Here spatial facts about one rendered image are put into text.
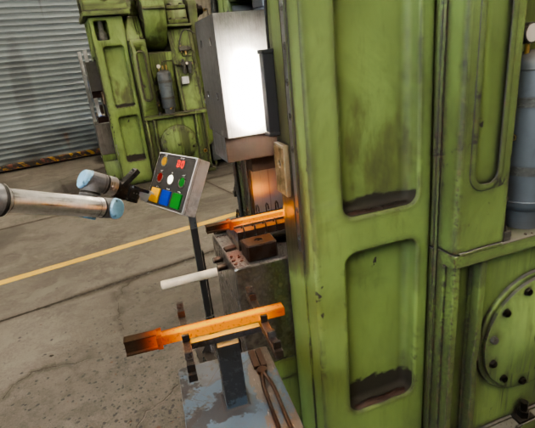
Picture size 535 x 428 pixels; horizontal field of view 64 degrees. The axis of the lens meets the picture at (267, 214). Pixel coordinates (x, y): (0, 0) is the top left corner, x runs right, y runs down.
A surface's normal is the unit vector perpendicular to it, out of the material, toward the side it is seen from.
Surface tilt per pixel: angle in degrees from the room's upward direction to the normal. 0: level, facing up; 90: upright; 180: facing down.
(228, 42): 90
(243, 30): 90
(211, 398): 0
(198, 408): 0
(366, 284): 90
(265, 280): 90
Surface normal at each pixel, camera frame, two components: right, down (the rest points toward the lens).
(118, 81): 0.41, 0.26
